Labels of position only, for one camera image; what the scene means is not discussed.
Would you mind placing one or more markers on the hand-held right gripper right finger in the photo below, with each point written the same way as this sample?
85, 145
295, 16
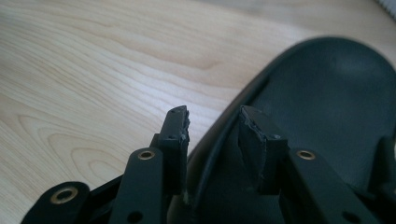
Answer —
258, 152

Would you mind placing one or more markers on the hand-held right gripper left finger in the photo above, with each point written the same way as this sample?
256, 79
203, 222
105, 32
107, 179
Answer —
174, 149

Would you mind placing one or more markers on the black slipper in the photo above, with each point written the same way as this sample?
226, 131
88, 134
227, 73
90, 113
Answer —
327, 102

